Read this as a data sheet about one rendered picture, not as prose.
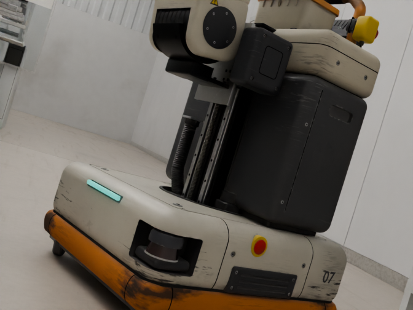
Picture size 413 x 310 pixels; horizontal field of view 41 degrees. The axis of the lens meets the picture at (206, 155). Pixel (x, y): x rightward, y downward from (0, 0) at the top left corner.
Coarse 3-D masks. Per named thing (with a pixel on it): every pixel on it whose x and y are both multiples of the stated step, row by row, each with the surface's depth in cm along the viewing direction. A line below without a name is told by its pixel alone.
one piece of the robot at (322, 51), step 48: (336, 0) 166; (336, 48) 140; (192, 96) 177; (240, 96) 152; (288, 96) 143; (336, 96) 143; (192, 144) 171; (240, 144) 153; (288, 144) 139; (336, 144) 147; (192, 192) 155; (240, 192) 149; (288, 192) 140; (336, 192) 150
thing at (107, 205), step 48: (96, 192) 142; (144, 192) 135; (96, 240) 137; (144, 240) 125; (192, 240) 124; (240, 240) 128; (288, 240) 139; (144, 288) 116; (192, 288) 123; (240, 288) 130; (288, 288) 140; (336, 288) 152
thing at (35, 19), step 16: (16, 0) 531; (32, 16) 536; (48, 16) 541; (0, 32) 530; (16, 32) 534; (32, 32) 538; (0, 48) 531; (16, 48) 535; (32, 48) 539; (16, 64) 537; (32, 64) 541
